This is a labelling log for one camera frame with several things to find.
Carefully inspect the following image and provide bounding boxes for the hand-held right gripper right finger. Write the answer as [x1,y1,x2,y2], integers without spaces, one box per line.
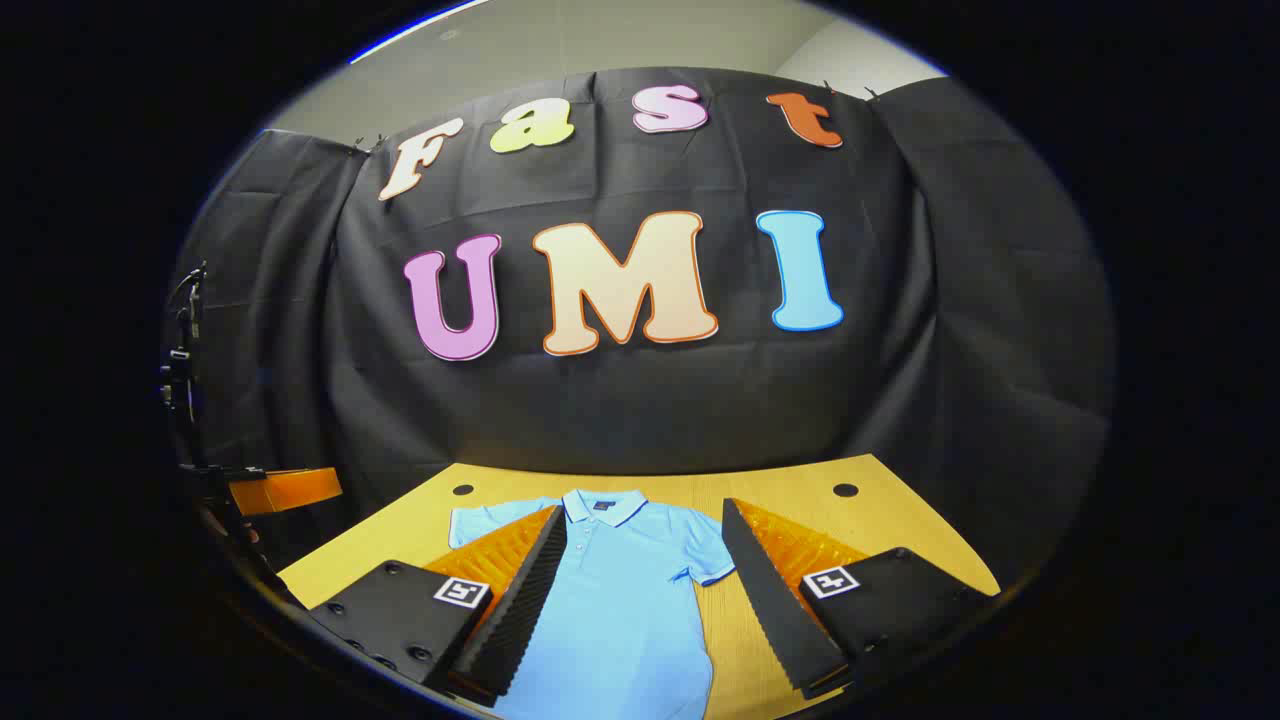
[720,497,996,701]

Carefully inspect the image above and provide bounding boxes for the black backdrop cloth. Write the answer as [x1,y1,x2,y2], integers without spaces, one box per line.
[165,67,1116,601]

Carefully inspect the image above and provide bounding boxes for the light blue polo T-shirt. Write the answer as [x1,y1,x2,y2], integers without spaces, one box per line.
[448,488,738,720]

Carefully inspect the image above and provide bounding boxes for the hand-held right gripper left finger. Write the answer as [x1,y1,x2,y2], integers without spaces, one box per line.
[308,505,569,701]

